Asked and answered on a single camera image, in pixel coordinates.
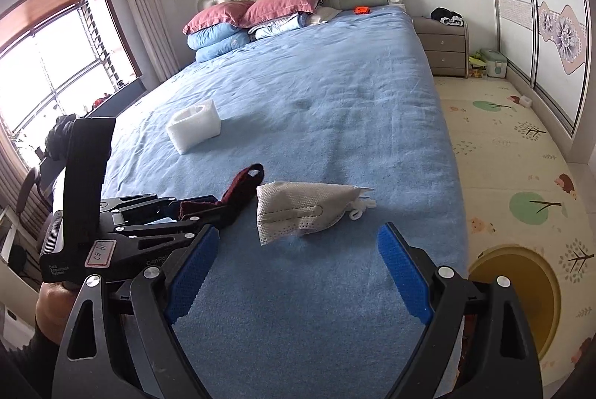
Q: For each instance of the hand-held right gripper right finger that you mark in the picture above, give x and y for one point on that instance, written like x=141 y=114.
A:
x=405 y=273

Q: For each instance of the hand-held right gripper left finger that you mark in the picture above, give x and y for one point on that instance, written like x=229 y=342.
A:
x=193 y=273

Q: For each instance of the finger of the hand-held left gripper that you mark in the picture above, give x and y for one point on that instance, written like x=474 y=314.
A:
x=153 y=233
x=139 y=204

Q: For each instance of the dark red cloth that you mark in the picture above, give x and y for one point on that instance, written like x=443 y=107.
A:
x=242 y=182

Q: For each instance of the yellow trash bin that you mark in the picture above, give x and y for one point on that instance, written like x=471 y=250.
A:
x=517 y=287

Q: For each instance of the white face mask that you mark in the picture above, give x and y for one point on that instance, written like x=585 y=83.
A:
x=298 y=203

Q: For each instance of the person's left forearm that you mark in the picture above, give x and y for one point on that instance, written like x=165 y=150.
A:
x=30 y=364

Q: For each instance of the person's left hand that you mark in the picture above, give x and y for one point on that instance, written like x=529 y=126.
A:
x=53 y=310

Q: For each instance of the dark jacket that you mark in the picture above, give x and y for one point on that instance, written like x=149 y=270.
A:
x=60 y=136

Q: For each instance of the dark window seat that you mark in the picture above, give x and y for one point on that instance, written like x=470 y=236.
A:
x=118 y=98

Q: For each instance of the white foam block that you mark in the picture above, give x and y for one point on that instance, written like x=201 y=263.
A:
x=193 y=131

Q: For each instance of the white desk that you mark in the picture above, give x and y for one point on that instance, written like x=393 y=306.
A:
x=18 y=268

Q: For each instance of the window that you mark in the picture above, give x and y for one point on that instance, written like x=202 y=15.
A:
x=56 y=54

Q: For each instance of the cartoon print play mat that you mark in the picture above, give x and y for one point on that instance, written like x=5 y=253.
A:
x=493 y=147

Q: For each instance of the folded blue quilt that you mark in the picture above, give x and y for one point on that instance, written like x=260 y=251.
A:
x=223 y=50

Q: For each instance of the beige curtain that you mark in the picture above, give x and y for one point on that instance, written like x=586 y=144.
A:
x=144 y=8

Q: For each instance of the blue folded pillows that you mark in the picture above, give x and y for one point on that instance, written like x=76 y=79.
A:
x=216 y=36

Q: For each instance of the bed with blue sheet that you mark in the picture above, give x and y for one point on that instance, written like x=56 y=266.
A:
x=326 y=101

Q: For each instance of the pink pillow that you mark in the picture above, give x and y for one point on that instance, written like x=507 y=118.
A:
x=284 y=3
x=219 y=15

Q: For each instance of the small white box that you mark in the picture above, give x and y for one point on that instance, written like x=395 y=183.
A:
x=526 y=102

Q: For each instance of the yellow green toy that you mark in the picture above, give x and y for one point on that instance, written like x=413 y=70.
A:
x=476 y=66

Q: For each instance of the folded patterned blanket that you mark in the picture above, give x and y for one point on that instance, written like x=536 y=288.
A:
x=279 y=26

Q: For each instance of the grey nightstand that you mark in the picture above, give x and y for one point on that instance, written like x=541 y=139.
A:
x=442 y=49

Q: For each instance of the green storage box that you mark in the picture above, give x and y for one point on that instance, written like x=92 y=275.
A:
x=493 y=64

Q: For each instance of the dark clothing pile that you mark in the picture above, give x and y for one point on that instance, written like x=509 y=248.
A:
x=444 y=16

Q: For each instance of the white cloth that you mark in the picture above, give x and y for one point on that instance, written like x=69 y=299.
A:
x=326 y=15

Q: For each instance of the small orange object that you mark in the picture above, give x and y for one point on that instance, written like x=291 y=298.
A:
x=362 y=10

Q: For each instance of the white floral wardrobe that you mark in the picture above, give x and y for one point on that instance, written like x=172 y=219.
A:
x=549 y=8

